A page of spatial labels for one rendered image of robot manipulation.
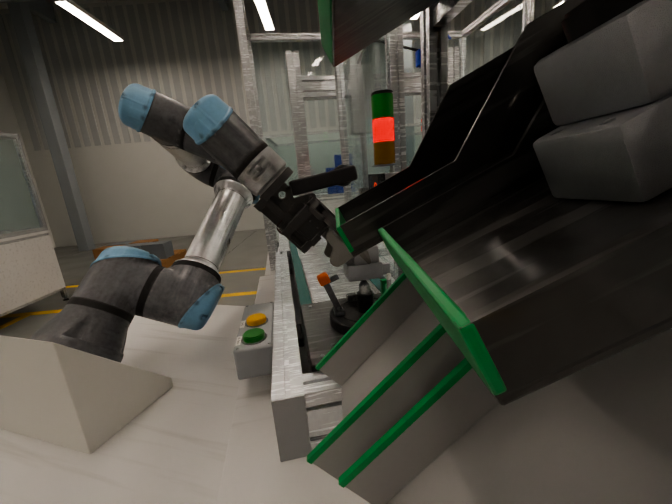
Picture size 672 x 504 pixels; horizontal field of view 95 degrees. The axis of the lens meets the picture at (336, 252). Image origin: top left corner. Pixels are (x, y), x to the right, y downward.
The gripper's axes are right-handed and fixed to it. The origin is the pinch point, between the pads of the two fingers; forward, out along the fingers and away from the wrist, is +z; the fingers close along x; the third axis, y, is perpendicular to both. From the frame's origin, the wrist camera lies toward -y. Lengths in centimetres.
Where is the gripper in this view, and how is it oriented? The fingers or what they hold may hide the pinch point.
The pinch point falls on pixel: (363, 252)
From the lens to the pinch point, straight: 56.9
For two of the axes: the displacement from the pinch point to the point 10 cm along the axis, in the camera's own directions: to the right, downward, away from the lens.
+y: -6.9, 7.2, 0.3
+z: 7.0, 6.6, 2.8
